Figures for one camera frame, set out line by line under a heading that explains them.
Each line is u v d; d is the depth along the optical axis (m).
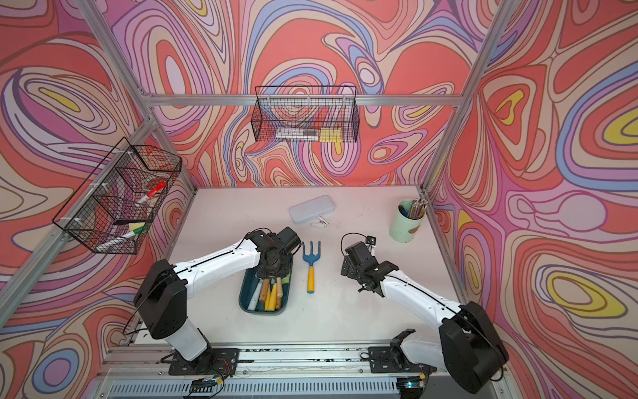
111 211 0.73
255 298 0.82
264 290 0.84
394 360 0.65
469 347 0.41
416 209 0.91
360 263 0.65
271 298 0.82
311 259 0.95
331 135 0.91
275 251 0.63
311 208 1.10
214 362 0.72
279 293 0.82
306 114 0.85
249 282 0.88
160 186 0.75
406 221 0.91
